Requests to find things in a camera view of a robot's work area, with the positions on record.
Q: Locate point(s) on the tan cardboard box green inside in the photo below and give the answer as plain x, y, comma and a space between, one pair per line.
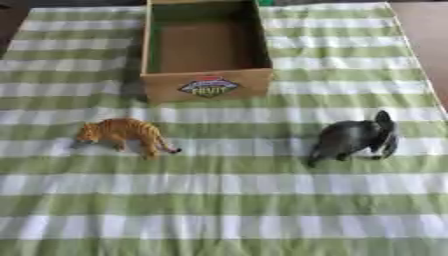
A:
204, 85

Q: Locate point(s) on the orange striped tiger toy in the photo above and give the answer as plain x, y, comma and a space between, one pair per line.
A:
125, 130

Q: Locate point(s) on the grey elephant toy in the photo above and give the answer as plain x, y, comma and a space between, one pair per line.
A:
350, 136

